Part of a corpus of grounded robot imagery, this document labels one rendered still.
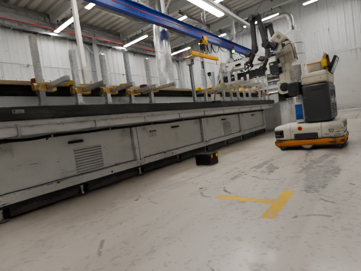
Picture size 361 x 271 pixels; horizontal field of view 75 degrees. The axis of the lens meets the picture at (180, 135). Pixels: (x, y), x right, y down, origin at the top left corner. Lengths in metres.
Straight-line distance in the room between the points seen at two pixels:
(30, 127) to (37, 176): 0.41
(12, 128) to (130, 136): 1.09
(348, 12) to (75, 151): 11.48
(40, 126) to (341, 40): 11.45
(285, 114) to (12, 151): 4.96
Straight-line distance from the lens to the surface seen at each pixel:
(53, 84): 1.70
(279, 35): 3.21
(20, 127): 1.73
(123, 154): 2.36
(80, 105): 1.86
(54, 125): 1.81
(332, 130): 2.83
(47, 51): 10.21
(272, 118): 5.86
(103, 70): 2.06
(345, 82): 11.83
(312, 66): 3.06
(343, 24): 12.17
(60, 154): 2.06
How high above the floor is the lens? 0.47
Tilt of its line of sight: 3 degrees down
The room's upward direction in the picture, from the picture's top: 8 degrees counter-clockwise
